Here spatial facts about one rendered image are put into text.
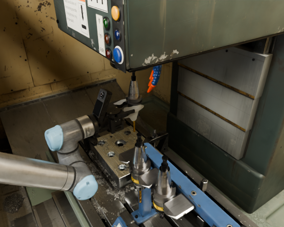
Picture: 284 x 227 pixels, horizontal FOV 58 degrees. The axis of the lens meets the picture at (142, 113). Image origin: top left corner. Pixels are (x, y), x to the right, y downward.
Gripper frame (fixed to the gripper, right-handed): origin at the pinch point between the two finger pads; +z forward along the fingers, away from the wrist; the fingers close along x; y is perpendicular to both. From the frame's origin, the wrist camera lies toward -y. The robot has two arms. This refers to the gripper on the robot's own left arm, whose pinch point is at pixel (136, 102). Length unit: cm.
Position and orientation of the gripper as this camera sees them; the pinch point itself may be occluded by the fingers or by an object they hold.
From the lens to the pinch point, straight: 98.8
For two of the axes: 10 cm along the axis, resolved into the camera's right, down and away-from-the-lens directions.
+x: 6.1, 4.2, -6.7
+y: 0.1, 8.5, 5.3
